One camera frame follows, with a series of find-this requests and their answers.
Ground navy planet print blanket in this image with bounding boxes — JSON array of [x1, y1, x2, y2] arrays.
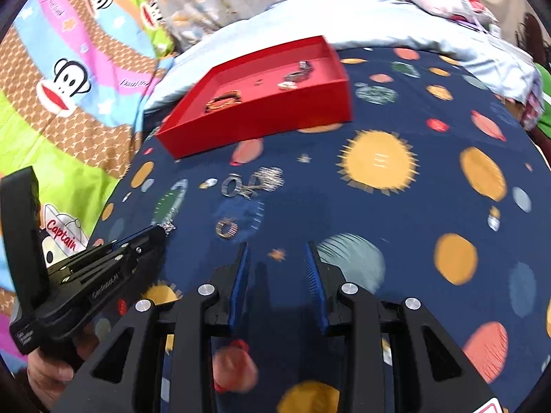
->
[[86, 45, 551, 413]]

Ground colourful cartoon monkey blanket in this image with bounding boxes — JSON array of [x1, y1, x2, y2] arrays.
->
[[0, 0, 190, 371]]

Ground person's left hand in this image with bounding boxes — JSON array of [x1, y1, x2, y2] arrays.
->
[[26, 350, 75, 409]]

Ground dark wooden chair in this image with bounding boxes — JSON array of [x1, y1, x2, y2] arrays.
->
[[519, 13, 547, 61]]

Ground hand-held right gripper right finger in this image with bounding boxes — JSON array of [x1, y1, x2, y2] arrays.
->
[[305, 241, 493, 413]]

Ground grey floral cloth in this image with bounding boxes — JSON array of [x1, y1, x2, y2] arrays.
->
[[164, 0, 401, 48]]

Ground thin silver ring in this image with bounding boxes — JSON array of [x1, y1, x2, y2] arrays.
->
[[221, 173, 258, 199]]

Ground silver metal wristwatch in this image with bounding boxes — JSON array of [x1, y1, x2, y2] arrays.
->
[[283, 60, 314, 83]]

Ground green cloth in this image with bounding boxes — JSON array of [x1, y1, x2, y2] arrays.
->
[[534, 62, 551, 130]]

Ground red cardboard box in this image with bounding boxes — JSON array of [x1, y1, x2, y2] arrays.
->
[[154, 35, 354, 160]]

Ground light blue quilt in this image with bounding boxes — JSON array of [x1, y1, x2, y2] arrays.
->
[[144, 0, 539, 113]]

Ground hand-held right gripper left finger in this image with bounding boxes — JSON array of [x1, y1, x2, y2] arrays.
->
[[52, 241, 252, 413]]

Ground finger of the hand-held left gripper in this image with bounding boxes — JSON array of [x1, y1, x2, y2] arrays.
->
[[64, 239, 168, 297], [45, 225, 168, 274]]

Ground gold bangle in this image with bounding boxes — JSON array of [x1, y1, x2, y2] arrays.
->
[[204, 90, 242, 113]]

